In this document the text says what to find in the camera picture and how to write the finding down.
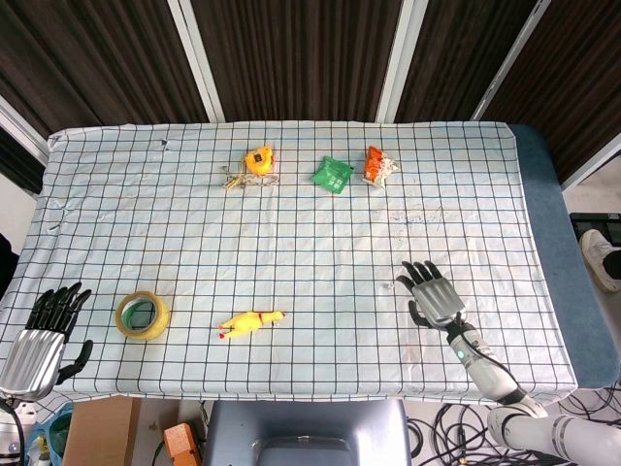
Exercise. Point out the yellow rubber chicken toy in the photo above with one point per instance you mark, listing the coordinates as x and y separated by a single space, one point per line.
247 322

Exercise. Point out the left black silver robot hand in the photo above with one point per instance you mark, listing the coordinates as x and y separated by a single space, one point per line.
34 354

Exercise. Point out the blue padded table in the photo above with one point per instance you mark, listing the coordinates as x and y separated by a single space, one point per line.
548 218

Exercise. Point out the green foil packet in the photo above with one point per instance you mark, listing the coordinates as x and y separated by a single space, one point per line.
332 175

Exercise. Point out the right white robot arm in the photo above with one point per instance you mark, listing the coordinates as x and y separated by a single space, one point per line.
490 371

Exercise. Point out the yellow tape measure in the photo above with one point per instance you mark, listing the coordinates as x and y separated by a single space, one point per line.
259 161

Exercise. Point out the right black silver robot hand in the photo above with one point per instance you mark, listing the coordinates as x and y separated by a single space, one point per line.
439 298

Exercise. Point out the blue plastic bag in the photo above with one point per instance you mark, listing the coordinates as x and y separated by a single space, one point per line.
51 432

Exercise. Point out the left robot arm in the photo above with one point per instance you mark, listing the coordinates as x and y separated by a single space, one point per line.
9 427

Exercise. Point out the yellow tape roll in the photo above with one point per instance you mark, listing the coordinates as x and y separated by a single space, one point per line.
153 327

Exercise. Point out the orange white snack packet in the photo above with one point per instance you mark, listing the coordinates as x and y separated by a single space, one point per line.
376 165

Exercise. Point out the white partition post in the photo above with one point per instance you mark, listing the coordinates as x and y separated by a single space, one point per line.
196 60
400 60
509 60
22 128
589 165

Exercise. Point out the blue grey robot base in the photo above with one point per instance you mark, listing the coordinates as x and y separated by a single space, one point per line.
305 432

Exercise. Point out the orange device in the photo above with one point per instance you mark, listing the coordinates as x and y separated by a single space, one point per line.
182 444

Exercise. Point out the white sneaker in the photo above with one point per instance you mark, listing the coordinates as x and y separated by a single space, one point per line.
596 255

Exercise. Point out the black floor box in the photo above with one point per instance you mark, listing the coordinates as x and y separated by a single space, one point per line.
594 223

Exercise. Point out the brown cardboard box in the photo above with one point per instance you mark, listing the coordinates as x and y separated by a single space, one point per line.
102 432

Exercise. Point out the checked white tablecloth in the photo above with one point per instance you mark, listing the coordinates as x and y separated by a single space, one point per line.
291 242

